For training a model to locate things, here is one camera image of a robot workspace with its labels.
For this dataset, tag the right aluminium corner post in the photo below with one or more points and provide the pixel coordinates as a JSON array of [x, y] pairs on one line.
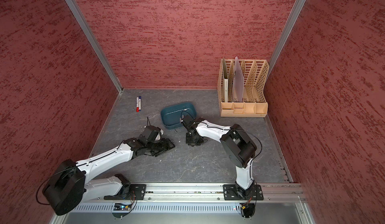
[[293, 16]]

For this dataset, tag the teal plastic storage box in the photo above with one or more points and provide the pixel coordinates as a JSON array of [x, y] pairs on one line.
[[172, 115]]

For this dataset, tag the left aluminium corner post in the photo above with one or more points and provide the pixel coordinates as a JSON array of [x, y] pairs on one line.
[[80, 18]]

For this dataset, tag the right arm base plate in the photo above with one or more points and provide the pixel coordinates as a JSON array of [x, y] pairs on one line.
[[233, 192]]

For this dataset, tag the grey translucent folder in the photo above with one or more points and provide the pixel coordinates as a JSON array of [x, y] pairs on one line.
[[238, 82]]

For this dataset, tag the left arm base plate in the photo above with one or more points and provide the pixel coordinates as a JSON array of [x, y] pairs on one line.
[[132, 192]]

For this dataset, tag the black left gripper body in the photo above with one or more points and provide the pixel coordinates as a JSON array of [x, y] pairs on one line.
[[158, 147]]

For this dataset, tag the aluminium corner post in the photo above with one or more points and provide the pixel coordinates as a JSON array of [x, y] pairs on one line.
[[293, 16], [80, 18]]

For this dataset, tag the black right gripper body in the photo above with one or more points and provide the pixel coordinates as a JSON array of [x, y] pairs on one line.
[[192, 140]]

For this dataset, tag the blue cap whiteboard marker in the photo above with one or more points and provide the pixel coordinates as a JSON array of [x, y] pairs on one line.
[[139, 103]]

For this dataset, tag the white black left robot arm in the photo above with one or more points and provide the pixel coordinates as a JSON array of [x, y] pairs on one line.
[[75, 182]]

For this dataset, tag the beige plastic file organizer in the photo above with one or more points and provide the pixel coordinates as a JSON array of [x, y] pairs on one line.
[[254, 103]]

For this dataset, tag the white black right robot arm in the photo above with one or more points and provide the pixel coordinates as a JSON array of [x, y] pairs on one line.
[[238, 145]]

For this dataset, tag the red cap whiteboard marker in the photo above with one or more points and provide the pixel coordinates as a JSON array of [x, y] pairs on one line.
[[137, 105]]

